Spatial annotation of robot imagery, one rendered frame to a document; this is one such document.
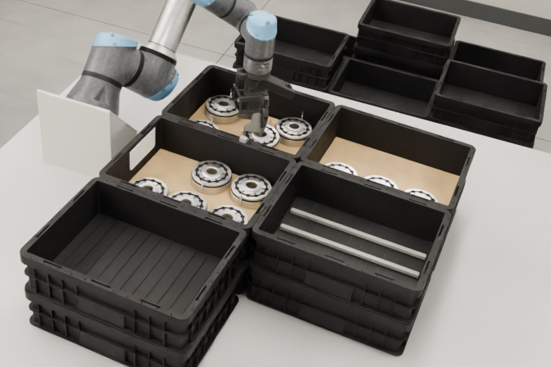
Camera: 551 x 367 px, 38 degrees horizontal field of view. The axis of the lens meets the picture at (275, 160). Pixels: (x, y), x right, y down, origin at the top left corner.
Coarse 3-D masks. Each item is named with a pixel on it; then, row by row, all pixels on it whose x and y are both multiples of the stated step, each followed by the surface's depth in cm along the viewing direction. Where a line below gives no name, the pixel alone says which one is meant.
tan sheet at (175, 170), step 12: (156, 156) 213; (168, 156) 214; (180, 156) 214; (144, 168) 209; (156, 168) 209; (168, 168) 210; (180, 168) 210; (192, 168) 211; (132, 180) 204; (168, 180) 206; (180, 180) 206; (168, 192) 202; (228, 192) 205; (216, 204) 200; (228, 204) 201
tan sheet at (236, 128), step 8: (200, 112) 232; (208, 120) 229; (240, 120) 230; (248, 120) 231; (272, 120) 232; (224, 128) 227; (232, 128) 227; (240, 128) 227; (240, 136) 224; (280, 144) 223; (296, 152) 221
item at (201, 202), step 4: (176, 192) 198; (180, 192) 198; (184, 192) 198; (188, 192) 198; (192, 192) 198; (172, 196) 197; (176, 196) 196; (180, 196) 197; (188, 196) 197; (192, 196) 197; (196, 196) 198; (200, 196) 197; (196, 200) 196; (200, 200) 196; (204, 200) 196; (196, 204) 195; (200, 204) 195; (204, 204) 195; (204, 208) 194
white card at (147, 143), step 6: (150, 132) 207; (144, 138) 205; (150, 138) 208; (138, 144) 202; (144, 144) 206; (150, 144) 209; (132, 150) 200; (138, 150) 203; (144, 150) 207; (150, 150) 210; (132, 156) 201; (138, 156) 204; (132, 162) 202; (138, 162) 206; (132, 168) 203
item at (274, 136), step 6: (270, 126) 222; (246, 132) 219; (252, 132) 219; (270, 132) 220; (276, 132) 220; (252, 138) 217; (270, 138) 218; (276, 138) 218; (264, 144) 216; (270, 144) 216
